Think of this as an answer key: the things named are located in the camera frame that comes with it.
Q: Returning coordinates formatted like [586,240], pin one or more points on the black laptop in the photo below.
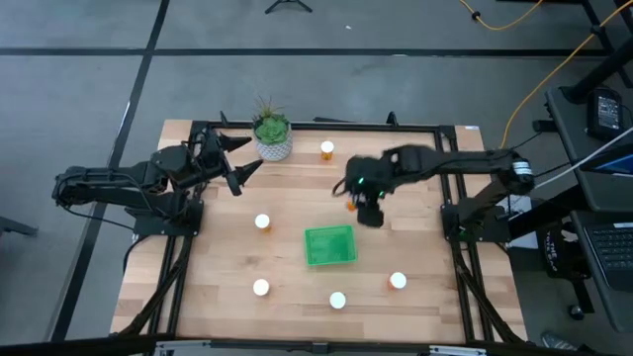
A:
[613,252]

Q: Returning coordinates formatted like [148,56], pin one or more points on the succulent in white patterned pot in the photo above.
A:
[272,136]

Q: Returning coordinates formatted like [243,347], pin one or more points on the black stand leg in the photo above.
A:
[15,226]

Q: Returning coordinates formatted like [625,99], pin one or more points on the black bag white lettering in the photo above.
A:
[556,254]

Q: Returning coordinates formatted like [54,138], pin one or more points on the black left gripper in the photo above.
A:
[212,158]

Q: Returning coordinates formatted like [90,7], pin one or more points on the grey shoe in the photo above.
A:
[558,341]

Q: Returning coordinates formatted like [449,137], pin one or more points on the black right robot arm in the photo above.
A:
[470,160]

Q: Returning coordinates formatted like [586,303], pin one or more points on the white paper sheet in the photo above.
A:
[524,232]

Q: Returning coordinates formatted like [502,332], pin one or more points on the black aluminium table frame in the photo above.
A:
[445,141]

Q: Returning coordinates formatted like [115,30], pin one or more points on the orange pill bottle white cap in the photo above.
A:
[337,300]
[260,287]
[351,205]
[327,148]
[262,221]
[397,280]

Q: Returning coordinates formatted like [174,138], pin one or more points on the green plastic basket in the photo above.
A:
[330,245]

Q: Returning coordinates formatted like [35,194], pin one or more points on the black side desk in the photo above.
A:
[569,148]

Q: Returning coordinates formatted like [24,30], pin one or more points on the black metal stand beam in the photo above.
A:
[598,74]

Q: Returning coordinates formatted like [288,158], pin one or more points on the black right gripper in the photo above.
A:
[371,215]

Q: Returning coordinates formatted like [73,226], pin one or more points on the black power adapter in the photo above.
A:
[605,111]

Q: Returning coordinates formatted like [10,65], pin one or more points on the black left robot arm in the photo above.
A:
[123,178]

